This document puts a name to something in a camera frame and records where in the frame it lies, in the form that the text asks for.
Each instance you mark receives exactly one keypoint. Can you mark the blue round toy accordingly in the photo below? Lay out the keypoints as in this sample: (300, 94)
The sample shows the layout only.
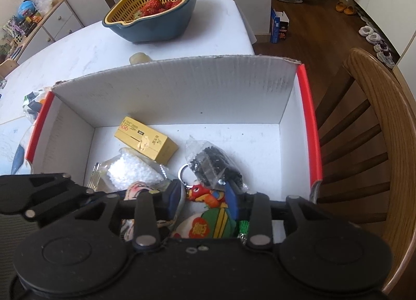
(26, 7)

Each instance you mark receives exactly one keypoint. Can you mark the yellow colander basket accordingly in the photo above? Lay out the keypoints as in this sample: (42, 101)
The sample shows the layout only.
(130, 1)

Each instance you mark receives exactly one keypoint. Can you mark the white sneaker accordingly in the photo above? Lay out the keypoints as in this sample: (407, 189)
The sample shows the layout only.
(385, 55)

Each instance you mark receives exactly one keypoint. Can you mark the blue plastic basin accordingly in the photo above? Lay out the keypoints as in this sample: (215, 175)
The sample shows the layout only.
(156, 30)

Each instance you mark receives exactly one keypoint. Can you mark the white low cabinet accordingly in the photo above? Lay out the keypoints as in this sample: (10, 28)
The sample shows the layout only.
(61, 20)

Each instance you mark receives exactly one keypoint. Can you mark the green red white plush toy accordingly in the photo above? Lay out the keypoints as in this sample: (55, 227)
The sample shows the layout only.
(211, 222)

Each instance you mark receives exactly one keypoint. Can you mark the blue printed carton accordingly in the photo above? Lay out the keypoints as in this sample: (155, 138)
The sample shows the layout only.
(278, 25)

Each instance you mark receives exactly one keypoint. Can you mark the white slipper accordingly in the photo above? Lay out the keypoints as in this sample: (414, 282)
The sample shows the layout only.
(373, 37)
(365, 31)

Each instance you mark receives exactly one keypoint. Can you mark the orange slipper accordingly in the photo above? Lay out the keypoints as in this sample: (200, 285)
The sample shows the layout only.
(340, 6)
(350, 10)

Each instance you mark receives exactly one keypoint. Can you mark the dark packet with orange print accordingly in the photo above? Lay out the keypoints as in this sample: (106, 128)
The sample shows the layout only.
(32, 98)

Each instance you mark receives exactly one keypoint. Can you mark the clear plastic bead bag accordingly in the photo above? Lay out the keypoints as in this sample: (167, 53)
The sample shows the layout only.
(126, 167)

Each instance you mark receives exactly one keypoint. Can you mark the heap of strawberries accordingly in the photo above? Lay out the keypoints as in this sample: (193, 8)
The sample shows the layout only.
(151, 7)

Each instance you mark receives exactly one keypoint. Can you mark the clear bag of black beads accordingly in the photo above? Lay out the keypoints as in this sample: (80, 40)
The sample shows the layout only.
(214, 163)

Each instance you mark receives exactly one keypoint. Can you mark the yellow rectangular carton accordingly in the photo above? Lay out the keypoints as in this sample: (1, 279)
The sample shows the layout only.
(146, 139)

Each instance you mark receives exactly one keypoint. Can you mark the cartoon printed pouch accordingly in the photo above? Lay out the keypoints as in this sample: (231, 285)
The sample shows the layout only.
(139, 189)

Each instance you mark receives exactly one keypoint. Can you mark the red cardboard box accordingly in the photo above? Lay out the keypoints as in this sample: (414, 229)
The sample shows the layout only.
(195, 92)

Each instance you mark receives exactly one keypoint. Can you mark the beige round container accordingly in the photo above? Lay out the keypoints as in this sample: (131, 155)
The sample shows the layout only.
(140, 58)

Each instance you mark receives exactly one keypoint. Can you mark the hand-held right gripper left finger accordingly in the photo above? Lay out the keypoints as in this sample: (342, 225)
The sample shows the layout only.
(175, 199)

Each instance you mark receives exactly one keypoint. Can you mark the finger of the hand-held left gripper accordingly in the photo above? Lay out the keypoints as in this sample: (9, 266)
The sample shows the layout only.
(48, 199)

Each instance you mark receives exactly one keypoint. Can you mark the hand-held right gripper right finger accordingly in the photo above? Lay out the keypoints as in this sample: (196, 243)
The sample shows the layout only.
(232, 199)

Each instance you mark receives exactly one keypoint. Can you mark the green foil candy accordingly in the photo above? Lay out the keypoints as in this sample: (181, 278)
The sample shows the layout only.
(243, 230)

